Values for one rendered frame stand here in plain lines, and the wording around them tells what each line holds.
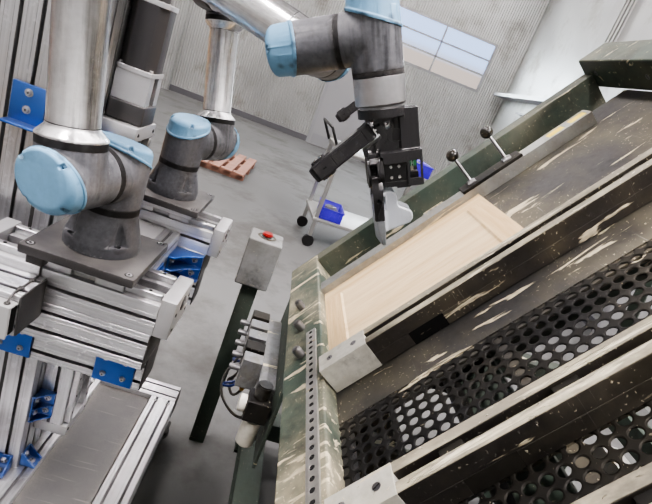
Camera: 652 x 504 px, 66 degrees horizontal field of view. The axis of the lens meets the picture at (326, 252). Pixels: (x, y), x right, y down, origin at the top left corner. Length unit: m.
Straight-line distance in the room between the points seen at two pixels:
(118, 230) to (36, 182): 0.21
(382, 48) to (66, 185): 0.53
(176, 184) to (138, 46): 0.42
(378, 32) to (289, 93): 10.69
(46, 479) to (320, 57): 1.42
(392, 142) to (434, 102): 10.86
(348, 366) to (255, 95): 10.54
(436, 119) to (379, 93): 10.93
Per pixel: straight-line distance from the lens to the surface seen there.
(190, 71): 11.75
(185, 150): 1.50
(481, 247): 1.29
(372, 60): 0.73
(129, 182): 1.02
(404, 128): 0.76
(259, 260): 1.76
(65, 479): 1.77
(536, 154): 1.61
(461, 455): 0.77
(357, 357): 1.13
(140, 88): 1.27
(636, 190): 1.17
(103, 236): 1.07
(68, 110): 0.92
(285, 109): 11.43
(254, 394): 1.29
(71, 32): 0.91
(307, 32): 0.75
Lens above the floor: 1.52
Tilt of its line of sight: 19 degrees down
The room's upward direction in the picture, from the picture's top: 22 degrees clockwise
